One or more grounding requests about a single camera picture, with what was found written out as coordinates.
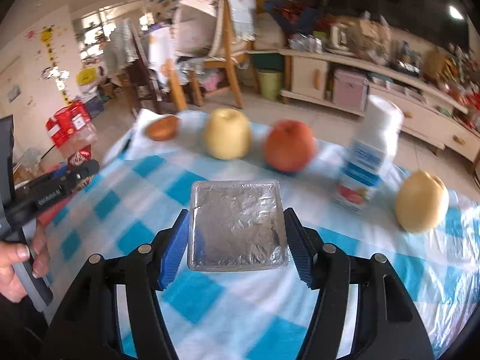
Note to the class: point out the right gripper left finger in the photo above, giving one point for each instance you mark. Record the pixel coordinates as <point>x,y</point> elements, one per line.
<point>112,309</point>

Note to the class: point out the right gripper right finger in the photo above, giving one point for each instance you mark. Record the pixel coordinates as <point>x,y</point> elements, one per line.
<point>387,323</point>

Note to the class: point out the silver foil square lid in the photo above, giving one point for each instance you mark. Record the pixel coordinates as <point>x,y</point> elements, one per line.
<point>236,226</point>

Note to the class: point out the small red snack wrapper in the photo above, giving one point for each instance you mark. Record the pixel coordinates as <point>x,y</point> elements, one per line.
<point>79,157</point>

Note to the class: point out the red gift boxes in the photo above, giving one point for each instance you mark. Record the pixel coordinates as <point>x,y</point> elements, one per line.
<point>66,122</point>

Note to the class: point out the yellow pear right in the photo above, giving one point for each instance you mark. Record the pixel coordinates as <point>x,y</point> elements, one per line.
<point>421,203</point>

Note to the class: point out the yellow pear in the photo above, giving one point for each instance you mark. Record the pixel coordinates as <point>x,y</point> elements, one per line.
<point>227,134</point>
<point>421,203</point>

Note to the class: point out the yellow plastic bag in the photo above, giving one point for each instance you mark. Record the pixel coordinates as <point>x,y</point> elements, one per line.
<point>86,76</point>

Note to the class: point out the dark wooden chair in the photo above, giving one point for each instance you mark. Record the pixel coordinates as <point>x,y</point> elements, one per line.
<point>127,65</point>

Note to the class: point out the white Ambrosial yogurt bottle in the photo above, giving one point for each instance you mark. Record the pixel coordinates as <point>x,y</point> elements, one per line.
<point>370,154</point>

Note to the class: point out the red orange apple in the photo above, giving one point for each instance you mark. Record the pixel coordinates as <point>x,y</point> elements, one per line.
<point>289,146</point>

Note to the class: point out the white TV cabinet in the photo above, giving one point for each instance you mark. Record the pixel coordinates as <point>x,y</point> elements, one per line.
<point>429,114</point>

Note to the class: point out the yellow pear left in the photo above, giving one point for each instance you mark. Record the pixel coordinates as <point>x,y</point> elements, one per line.
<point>227,134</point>

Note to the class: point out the pink storage box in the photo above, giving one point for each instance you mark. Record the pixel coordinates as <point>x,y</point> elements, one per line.
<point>350,89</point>

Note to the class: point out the wooden chair with covers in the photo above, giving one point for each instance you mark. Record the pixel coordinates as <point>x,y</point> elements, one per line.
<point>213,34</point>

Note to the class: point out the green waste basket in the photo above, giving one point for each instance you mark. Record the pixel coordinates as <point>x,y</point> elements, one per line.
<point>270,84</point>

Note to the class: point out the electric kettle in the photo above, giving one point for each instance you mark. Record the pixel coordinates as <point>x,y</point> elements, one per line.
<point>339,37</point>

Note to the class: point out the dark flower bouquet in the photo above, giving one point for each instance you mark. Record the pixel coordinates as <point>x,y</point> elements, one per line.
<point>295,16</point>

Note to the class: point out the giraffe height wall sticker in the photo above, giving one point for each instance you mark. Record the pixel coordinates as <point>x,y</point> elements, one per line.
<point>54,72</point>

